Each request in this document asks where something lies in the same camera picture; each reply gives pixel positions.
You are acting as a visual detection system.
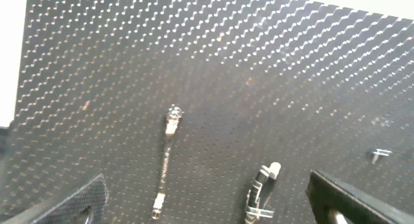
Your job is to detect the wrench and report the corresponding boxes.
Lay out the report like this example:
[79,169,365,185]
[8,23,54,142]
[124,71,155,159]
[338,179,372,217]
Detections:
[151,113,184,221]

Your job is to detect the black pliers with white tips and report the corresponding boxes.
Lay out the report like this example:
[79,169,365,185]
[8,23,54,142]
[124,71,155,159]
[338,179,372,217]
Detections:
[244,161,282,224]

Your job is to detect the black pegboard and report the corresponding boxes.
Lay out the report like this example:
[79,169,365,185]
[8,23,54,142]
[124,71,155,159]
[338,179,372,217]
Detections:
[0,0,414,224]

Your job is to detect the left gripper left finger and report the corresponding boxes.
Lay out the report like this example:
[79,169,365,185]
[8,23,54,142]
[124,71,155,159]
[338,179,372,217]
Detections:
[0,173,109,224]

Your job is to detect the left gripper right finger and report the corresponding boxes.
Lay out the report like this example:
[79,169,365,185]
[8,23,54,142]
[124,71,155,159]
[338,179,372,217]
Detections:
[305,170,414,224]

